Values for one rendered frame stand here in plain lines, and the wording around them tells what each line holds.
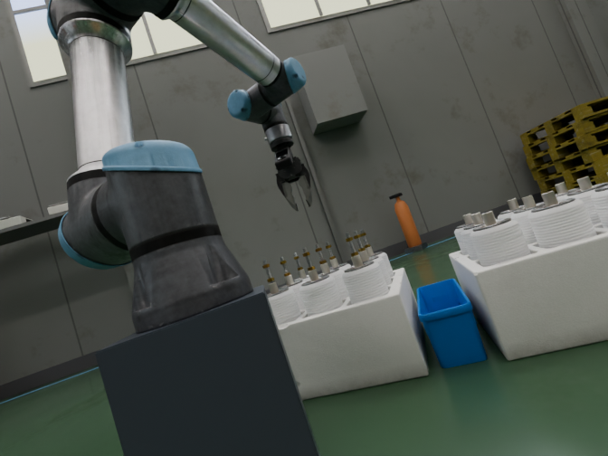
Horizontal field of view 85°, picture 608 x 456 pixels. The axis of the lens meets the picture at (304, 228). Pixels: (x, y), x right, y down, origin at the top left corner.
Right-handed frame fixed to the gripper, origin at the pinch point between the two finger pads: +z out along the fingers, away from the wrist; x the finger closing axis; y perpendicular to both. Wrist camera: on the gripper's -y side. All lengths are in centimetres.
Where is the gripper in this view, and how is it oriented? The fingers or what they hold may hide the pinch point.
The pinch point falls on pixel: (301, 204)
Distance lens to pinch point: 96.5
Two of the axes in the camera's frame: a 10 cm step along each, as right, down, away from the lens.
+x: -9.4, 3.3, 1.1
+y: 1.3, 0.4, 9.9
